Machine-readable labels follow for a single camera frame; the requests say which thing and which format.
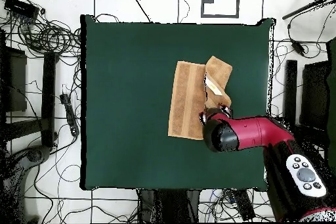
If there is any tan terry towel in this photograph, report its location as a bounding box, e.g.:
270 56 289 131
167 55 234 141

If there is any dark flat panel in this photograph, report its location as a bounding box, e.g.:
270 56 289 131
0 46 28 112
299 60 331 130

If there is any dark green table cloth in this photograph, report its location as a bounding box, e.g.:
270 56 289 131
79 14 276 192

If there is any black stand leg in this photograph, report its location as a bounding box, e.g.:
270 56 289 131
284 59 299 126
41 51 57 148

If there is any black power strip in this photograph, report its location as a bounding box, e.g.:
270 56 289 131
232 189 256 221
59 93 80 137

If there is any black power adapter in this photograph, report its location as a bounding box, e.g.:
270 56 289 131
290 39 306 57

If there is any black tripod pole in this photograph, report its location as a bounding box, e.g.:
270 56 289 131
282 0 336 20

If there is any black swivel chair base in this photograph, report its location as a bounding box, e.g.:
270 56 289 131
5 145 52 172

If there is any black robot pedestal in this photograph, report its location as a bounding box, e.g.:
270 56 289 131
136 189 201 223

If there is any grey rectangular floor frame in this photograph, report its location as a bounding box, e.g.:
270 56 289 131
201 0 240 19

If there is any black coiled cable tangle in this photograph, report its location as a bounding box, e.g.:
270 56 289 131
15 18 81 57

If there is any black network switch box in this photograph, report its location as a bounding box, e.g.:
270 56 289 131
3 0 40 20

